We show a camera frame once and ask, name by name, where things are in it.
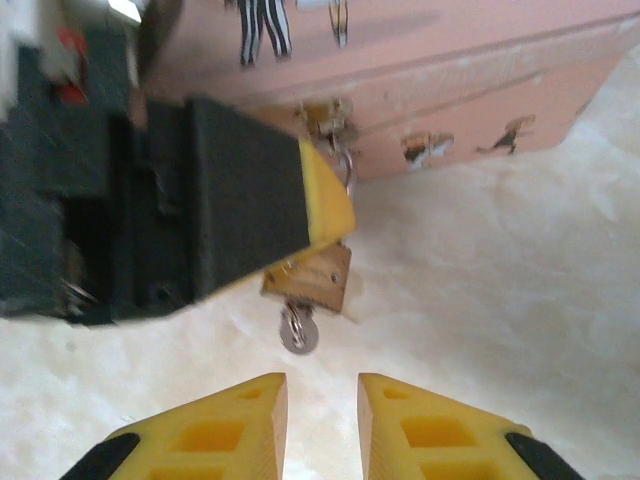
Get small brass padlock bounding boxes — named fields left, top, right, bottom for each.
left=260, top=147, right=359, bottom=319

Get pink cartoon tin box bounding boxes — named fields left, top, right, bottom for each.
left=144, top=0, right=640, bottom=182

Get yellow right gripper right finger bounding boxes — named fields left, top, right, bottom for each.
left=356, top=371, right=587, bottom=480

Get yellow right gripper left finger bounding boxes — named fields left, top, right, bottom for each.
left=59, top=371, right=290, bottom=480

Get silver key ring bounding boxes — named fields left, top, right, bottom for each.
left=278, top=298, right=320, bottom=358

